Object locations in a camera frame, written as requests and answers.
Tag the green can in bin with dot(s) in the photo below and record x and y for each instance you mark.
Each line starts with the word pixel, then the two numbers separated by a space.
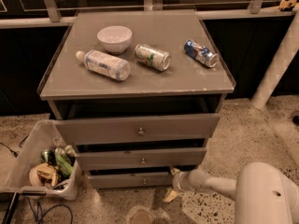
pixel 63 162

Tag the grey drawer cabinet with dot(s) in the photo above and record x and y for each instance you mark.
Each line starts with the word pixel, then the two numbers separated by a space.
pixel 186 87

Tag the yellow object on ledge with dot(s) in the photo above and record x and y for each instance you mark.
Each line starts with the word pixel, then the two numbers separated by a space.
pixel 287 5

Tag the clear plastic bin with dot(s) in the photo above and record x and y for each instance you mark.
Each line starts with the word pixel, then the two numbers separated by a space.
pixel 43 136

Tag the metal railing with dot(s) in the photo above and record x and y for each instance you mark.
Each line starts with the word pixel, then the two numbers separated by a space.
pixel 33 13

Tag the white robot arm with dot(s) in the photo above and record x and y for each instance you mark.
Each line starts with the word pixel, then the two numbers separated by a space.
pixel 262 194

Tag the grey bottom drawer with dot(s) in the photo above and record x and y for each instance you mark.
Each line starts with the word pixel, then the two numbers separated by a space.
pixel 125 181

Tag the white bowl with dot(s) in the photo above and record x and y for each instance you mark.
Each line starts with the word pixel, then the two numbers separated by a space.
pixel 115 39

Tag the green white soda can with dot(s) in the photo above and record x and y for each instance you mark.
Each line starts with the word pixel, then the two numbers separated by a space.
pixel 154 58

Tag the clear plastic bottle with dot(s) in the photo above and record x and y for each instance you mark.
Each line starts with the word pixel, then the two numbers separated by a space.
pixel 105 64

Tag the blue soda can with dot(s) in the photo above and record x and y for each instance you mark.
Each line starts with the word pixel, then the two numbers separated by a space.
pixel 201 53

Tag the grey middle drawer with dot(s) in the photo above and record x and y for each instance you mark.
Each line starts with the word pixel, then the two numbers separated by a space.
pixel 141 158

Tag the white slanted pole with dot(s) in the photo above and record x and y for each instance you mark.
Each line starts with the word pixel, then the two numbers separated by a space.
pixel 281 61

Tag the grey drawer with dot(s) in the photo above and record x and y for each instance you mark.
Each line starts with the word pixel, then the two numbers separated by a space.
pixel 125 181
pixel 137 129
pixel 141 158

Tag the grey top drawer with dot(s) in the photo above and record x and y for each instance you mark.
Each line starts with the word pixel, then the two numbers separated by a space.
pixel 137 129

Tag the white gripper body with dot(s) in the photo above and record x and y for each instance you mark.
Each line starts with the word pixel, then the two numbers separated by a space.
pixel 179 181

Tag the yellow snack bag in bin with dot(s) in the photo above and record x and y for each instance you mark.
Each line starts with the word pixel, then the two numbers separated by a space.
pixel 43 175

